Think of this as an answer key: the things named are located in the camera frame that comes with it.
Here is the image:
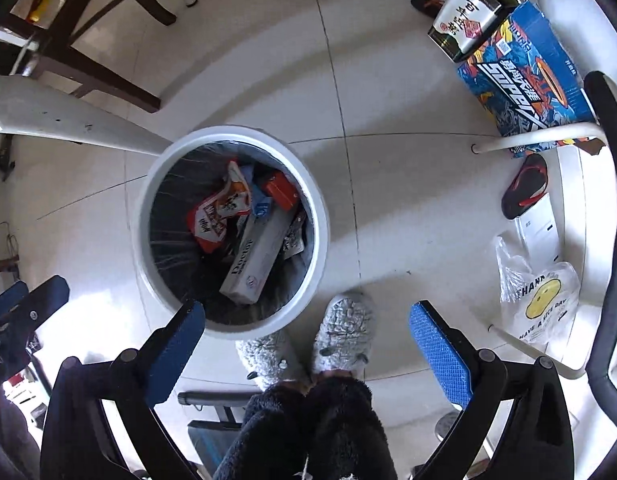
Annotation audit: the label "white flat box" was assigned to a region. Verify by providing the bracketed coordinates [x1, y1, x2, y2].
[516, 217, 559, 266]

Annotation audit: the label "black red flip-flop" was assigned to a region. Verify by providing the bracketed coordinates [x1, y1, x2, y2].
[411, 0, 452, 18]
[501, 153, 549, 221]

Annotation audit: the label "small red packet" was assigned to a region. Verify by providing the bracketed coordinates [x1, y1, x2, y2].
[262, 170, 300, 211]

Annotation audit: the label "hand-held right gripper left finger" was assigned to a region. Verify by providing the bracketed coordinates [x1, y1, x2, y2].
[40, 299, 206, 480]

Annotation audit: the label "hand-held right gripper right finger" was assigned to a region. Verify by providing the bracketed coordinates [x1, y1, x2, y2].
[409, 300, 575, 480]

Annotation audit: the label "blue plastic wrapper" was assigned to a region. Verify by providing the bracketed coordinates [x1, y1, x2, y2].
[248, 195, 275, 231]

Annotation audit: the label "grey fluffy right slipper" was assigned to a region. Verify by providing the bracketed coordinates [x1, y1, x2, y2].
[311, 292, 375, 378]

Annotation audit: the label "dark fleece pants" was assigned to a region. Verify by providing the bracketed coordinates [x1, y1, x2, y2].
[213, 375, 399, 480]

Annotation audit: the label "grey fluffy slipper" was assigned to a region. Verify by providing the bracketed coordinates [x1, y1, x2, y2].
[311, 292, 375, 378]
[236, 332, 309, 393]

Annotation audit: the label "white pink toothpaste box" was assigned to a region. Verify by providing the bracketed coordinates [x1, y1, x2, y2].
[219, 207, 302, 306]

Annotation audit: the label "white round waste bin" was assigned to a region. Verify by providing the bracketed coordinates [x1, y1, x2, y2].
[137, 126, 331, 336]

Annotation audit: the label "blue printed carton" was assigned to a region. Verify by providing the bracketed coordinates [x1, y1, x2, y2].
[456, 0, 605, 158]

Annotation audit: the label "black white liquor box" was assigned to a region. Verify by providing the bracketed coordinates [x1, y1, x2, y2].
[427, 0, 519, 63]

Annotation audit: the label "clear plastic smiley bag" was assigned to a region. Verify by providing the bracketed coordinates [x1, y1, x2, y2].
[496, 235, 582, 346]

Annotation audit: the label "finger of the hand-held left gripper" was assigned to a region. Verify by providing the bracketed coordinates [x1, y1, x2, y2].
[0, 281, 29, 320]
[11, 275, 70, 346]

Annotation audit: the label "dark wooden chair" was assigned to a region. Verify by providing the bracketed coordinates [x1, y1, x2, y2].
[0, 0, 178, 113]

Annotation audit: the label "red white snack wrapper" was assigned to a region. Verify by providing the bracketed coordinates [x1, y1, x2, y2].
[186, 160, 254, 253]

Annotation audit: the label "grey fluffy left slipper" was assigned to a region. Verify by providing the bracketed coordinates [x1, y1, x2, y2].
[236, 332, 309, 393]

